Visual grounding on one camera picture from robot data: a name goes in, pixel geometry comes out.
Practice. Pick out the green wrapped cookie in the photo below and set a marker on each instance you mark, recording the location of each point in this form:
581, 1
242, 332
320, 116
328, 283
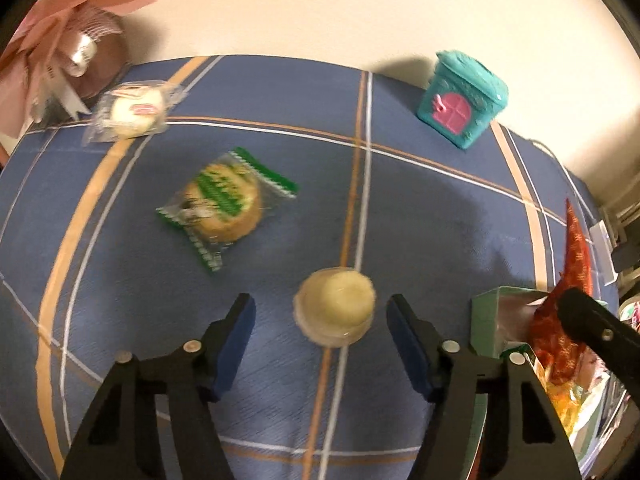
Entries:
225, 205

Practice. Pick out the pink paper flower bouquet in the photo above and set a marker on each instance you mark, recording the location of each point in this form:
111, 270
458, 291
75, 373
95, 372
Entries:
65, 35

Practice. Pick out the clear wrapped white cake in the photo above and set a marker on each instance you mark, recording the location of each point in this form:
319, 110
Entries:
135, 112

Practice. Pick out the teal toy house box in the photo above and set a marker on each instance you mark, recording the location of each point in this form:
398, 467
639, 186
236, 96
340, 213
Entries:
462, 100

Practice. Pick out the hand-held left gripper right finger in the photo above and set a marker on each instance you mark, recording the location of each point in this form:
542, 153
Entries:
407, 350

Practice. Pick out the light green cardboard box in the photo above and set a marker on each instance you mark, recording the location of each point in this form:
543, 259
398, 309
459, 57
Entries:
487, 320

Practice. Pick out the blue plaid tablecloth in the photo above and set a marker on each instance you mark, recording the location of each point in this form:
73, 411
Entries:
425, 200

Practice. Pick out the white round snack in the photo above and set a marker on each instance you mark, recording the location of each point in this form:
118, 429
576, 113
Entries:
334, 305

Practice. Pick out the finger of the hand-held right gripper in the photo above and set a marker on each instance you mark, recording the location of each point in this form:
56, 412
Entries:
600, 332

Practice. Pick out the white power strip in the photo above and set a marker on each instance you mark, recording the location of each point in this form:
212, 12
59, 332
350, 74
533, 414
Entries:
602, 240

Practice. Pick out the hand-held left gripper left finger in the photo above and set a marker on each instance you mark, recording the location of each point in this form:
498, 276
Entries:
235, 345

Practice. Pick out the red gold-print snack packet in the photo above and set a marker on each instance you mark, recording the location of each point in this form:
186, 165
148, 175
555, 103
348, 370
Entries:
562, 345

